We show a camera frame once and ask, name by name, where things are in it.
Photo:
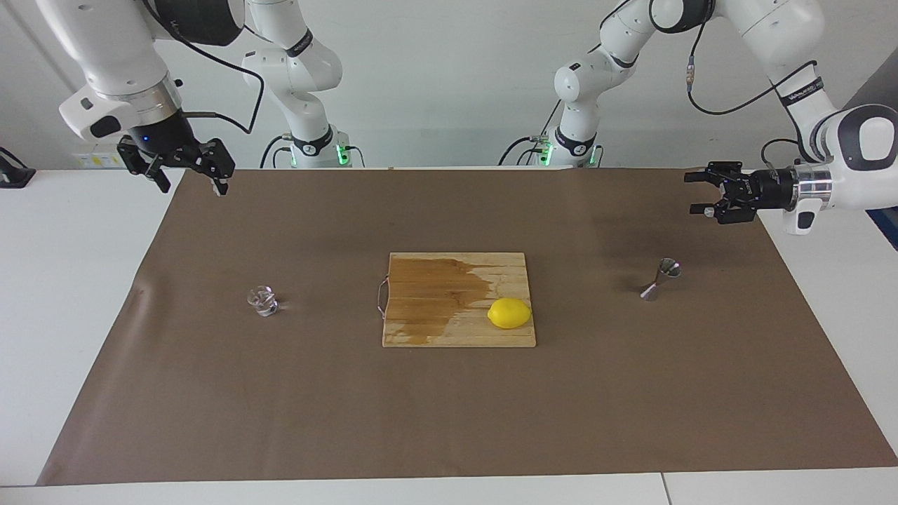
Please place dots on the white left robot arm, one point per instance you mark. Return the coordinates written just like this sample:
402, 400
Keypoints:
772, 21

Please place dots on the wooden cutting board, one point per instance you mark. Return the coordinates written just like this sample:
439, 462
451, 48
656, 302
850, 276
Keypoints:
428, 294

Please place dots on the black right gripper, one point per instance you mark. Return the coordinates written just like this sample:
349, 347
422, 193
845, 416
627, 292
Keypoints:
161, 133

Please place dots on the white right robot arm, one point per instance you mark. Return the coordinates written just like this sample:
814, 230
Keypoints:
105, 42

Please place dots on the yellow lemon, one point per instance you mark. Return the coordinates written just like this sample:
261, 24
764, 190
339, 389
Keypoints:
509, 313

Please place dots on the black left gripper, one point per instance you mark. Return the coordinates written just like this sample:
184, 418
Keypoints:
768, 189

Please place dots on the small clear glass cup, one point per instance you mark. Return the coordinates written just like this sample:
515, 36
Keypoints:
263, 301

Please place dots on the blue crate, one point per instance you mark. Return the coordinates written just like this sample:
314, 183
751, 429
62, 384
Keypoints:
887, 228

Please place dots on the steel double jigger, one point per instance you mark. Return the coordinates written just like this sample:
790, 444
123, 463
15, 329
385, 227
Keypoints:
668, 267

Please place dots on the black desk object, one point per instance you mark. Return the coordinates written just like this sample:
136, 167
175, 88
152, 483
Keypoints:
14, 175

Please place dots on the brown paper table mat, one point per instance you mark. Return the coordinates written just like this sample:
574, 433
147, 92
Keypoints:
449, 421

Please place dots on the white wall socket box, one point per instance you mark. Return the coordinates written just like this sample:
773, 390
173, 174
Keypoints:
98, 160

